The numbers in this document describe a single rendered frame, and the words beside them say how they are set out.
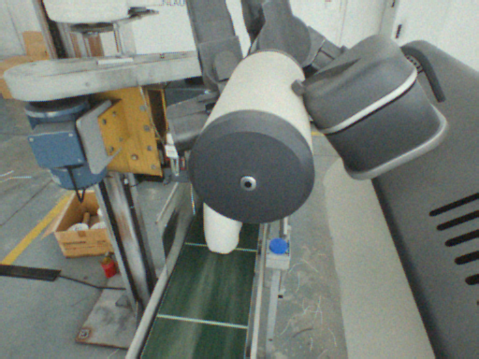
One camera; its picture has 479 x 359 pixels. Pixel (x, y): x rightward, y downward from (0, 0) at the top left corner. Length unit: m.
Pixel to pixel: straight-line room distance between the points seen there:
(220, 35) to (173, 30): 3.35
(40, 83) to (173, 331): 1.04
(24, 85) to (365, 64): 0.78
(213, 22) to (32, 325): 1.97
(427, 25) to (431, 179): 4.40
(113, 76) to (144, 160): 0.34
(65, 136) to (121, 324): 1.33
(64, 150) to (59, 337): 1.38
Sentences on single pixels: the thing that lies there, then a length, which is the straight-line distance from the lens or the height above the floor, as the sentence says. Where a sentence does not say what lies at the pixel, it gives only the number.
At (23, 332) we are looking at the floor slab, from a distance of 2.20.
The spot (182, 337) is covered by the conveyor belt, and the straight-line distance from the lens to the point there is 1.44.
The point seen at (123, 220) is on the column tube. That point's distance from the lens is 1.41.
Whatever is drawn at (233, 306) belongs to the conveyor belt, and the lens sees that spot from 1.50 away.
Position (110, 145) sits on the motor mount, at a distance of 0.97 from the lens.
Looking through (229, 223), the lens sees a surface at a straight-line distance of 1.50.
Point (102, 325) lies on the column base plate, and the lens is 2.01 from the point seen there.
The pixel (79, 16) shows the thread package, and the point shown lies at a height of 1.54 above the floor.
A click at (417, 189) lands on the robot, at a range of 0.21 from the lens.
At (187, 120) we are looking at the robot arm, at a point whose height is 1.45.
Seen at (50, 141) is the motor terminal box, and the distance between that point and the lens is 0.87.
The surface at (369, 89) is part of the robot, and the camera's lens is 0.21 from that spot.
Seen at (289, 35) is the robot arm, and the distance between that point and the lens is 0.48.
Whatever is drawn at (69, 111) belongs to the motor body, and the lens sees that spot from 0.91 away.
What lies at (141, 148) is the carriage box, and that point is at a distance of 1.08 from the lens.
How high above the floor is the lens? 1.63
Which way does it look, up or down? 35 degrees down
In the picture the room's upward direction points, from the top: straight up
